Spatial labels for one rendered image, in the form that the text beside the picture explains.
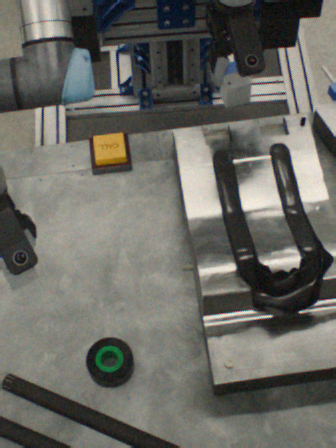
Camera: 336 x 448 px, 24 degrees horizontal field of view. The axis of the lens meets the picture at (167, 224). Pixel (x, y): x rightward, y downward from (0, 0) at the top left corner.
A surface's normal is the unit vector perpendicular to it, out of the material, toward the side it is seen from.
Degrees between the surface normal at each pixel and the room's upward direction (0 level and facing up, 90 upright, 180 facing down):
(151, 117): 0
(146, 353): 0
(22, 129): 0
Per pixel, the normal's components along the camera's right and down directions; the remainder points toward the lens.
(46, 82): 0.07, 0.28
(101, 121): -0.04, -0.51
